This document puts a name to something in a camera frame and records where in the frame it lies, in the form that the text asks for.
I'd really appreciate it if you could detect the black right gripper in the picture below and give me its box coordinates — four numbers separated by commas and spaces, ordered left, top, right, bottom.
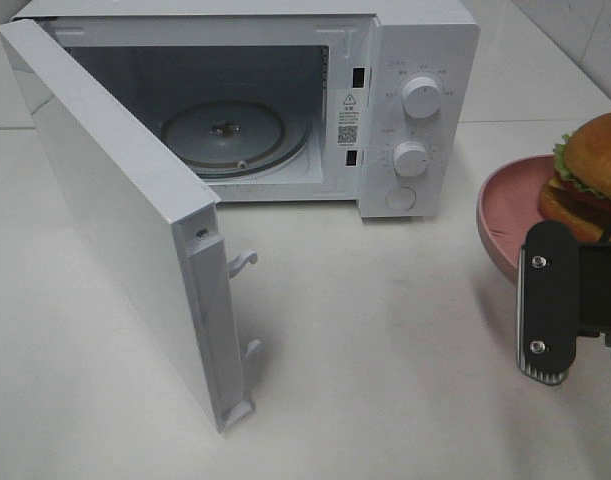
579, 242, 611, 349

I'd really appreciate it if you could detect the toy hamburger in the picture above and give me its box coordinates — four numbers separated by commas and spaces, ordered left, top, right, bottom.
540, 112, 611, 242

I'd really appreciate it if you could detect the pink round plate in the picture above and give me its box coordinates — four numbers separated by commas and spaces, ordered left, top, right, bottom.
477, 153, 611, 289

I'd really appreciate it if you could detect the white microwave door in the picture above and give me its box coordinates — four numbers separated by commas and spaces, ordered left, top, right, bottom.
0, 20, 258, 431

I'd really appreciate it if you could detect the lower white timer knob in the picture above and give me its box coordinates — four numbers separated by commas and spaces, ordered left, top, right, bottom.
392, 140, 430, 177

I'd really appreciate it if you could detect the upper white power knob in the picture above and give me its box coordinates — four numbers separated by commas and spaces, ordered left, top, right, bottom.
401, 72, 443, 119

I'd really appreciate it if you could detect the white microwave oven body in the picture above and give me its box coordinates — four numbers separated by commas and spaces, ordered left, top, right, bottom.
5, 1, 479, 218

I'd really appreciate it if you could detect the white warning label sticker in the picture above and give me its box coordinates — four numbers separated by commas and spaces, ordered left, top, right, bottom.
334, 88, 364, 148

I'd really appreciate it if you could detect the glass microwave turntable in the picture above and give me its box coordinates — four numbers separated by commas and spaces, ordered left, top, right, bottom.
160, 100, 312, 179

